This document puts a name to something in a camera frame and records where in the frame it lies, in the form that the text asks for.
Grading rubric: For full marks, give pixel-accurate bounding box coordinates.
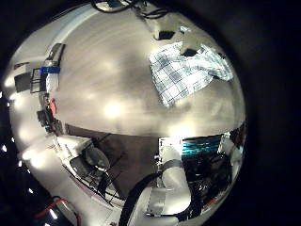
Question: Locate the blue white plaid cloth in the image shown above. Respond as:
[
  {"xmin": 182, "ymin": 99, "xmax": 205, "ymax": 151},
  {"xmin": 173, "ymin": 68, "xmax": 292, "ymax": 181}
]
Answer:
[{"xmin": 149, "ymin": 41, "xmax": 235, "ymax": 108}]

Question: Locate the black block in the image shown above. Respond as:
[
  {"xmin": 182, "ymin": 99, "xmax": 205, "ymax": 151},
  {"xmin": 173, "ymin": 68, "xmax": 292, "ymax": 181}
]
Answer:
[
  {"xmin": 182, "ymin": 48, "xmax": 198, "ymax": 57},
  {"xmin": 155, "ymin": 30, "xmax": 176, "ymax": 41}
]

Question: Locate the dark equipment with teal light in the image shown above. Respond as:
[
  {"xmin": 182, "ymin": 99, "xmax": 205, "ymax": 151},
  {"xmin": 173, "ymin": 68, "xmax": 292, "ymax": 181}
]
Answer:
[{"xmin": 182, "ymin": 123, "xmax": 247, "ymax": 218}]

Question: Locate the small red object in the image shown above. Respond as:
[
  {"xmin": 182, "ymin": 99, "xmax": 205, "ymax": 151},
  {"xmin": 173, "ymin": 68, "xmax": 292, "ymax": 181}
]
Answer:
[{"xmin": 49, "ymin": 98, "xmax": 58, "ymax": 115}]

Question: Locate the blue box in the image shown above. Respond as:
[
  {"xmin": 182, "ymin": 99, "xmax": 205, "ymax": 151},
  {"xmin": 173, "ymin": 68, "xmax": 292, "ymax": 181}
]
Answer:
[{"xmin": 40, "ymin": 66, "xmax": 61, "ymax": 75}]

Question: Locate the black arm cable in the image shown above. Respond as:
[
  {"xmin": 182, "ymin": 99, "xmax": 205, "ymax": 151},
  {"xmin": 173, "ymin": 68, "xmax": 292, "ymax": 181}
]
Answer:
[{"xmin": 118, "ymin": 172, "xmax": 163, "ymax": 226}]

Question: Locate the black cable bundle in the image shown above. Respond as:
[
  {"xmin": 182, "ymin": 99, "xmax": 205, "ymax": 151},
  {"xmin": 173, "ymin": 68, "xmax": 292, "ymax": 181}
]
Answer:
[{"xmin": 90, "ymin": 0, "xmax": 172, "ymax": 20}]

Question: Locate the black metal frame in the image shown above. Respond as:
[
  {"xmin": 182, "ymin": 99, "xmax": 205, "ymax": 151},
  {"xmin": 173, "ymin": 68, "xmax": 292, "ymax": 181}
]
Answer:
[{"xmin": 13, "ymin": 61, "xmax": 43, "ymax": 94}]

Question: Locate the red cable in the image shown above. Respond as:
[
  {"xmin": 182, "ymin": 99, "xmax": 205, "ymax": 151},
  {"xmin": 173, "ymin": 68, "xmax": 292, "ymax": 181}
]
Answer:
[{"xmin": 33, "ymin": 197, "xmax": 81, "ymax": 225}]

